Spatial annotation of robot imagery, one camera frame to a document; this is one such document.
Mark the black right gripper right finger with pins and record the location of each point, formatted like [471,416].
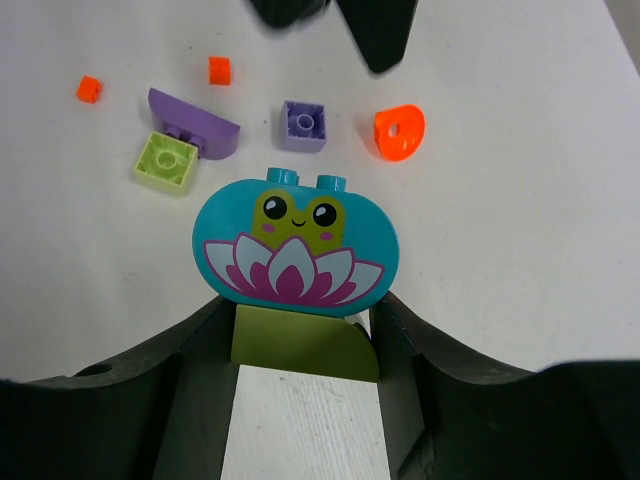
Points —
[451,412]

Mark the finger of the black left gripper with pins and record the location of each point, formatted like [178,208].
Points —
[282,14]
[380,29]

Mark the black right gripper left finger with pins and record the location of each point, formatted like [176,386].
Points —
[160,410]

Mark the purple square lego brick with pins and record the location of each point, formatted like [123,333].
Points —
[303,127]

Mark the pale green lego brick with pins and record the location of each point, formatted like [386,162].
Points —
[303,343]

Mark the teal printed oval lego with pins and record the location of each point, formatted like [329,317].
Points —
[273,243]

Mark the small orange lego cube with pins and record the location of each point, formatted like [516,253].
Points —
[220,70]

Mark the orange dome lego piece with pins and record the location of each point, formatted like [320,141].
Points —
[399,131]

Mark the purple curved lego piece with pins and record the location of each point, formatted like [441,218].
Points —
[215,137]

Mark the lime green square lego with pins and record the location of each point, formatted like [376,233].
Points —
[166,164]

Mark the small orange lego stud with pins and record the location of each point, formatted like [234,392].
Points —
[89,89]

